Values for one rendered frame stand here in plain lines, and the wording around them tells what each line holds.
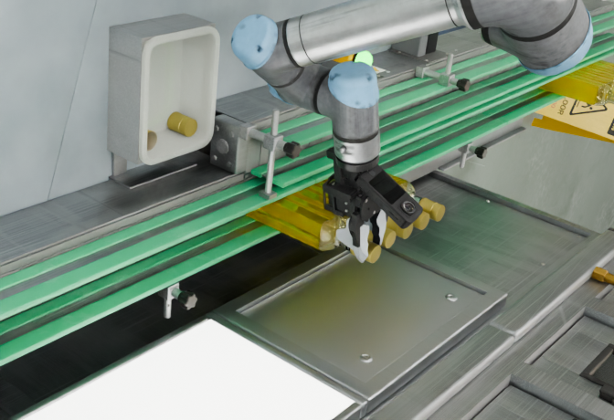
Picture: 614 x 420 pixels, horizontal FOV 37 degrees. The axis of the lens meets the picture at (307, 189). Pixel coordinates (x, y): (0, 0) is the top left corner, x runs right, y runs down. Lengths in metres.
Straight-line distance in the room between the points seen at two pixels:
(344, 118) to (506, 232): 0.81
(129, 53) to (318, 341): 0.57
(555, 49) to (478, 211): 0.93
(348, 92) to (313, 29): 0.12
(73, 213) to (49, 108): 0.17
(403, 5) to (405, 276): 0.69
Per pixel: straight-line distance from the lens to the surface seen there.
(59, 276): 1.41
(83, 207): 1.57
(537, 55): 1.37
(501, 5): 1.27
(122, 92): 1.58
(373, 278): 1.81
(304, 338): 1.60
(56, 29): 1.51
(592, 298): 1.96
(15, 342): 1.41
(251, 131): 1.66
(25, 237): 1.48
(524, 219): 2.24
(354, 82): 1.41
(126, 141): 1.60
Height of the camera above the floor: 1.89
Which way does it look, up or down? 32 degrees down
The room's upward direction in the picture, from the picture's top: 114 degrees clockwise
